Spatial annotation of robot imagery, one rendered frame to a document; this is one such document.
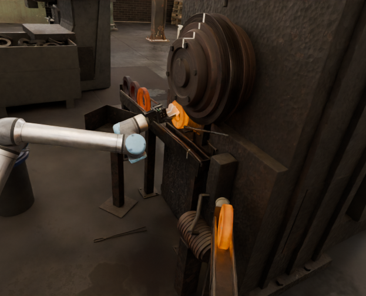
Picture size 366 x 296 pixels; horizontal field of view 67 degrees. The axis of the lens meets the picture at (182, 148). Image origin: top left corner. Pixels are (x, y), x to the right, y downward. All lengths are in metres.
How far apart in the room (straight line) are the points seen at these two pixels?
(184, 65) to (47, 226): 1.41
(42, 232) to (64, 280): 0.41
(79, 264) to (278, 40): 1.54
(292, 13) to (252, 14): 0.20
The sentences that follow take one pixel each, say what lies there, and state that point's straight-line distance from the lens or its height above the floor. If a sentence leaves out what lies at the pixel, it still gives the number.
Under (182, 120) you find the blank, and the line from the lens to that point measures 1.49.
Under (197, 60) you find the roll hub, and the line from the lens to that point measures 1.11.
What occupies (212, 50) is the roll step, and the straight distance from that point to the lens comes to 1.13.
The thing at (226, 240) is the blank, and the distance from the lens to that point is 0.99.
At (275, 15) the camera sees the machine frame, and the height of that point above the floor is 1.37.
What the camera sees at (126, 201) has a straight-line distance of 2.16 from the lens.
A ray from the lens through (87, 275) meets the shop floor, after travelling 1.79.
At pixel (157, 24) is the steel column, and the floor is 0.42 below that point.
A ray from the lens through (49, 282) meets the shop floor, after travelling 1.81.
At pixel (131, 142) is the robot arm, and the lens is 1.24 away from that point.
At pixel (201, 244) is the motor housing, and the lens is 1.23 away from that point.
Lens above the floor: 1.45
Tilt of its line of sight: 31 degrees down
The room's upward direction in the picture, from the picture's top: 6 degrees clockwise
